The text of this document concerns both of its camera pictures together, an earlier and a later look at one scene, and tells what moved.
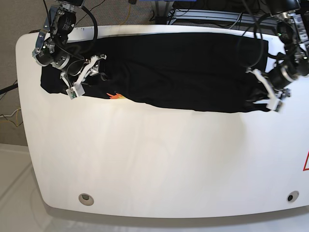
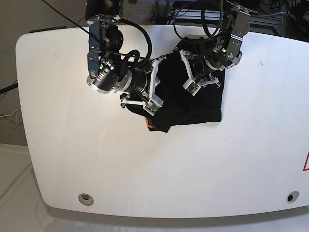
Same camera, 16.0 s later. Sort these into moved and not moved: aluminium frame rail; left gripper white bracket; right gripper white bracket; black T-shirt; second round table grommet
Moved: left gripper white bracket; black T-shirt; right gripper white bracket
Not moved: second round table grommet; aluminium frame rail
